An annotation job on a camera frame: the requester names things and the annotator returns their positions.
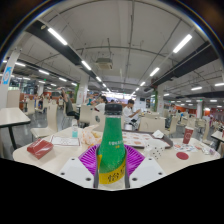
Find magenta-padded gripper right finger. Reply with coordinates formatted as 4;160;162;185
124;144;167;190

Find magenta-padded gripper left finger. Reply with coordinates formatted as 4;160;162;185
58;143;101;190

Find green-labelled clear drink bottle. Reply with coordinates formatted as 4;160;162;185
96;103;128;191

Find flat round red coaster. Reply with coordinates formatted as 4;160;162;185
175;151;190;161

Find small clear teal bottle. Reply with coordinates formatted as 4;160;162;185
71;123;79;139

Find red packet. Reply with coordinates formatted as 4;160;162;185
26;138;54;160

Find red paper cup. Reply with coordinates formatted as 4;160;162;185
182;126;195;145

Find person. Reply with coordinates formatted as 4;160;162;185
122;98;141;131
94;95;108;114
59;87;81;120

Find pink printed paper leaflet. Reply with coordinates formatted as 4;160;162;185
199;144;216;156

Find white table with black leg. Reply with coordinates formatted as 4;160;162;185
210;129;224;151
0;107;32;151

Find ceiling air conditioner unit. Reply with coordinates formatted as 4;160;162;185
95;57;114;71

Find ceiling strip lights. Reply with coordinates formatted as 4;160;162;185
3;27;224;104

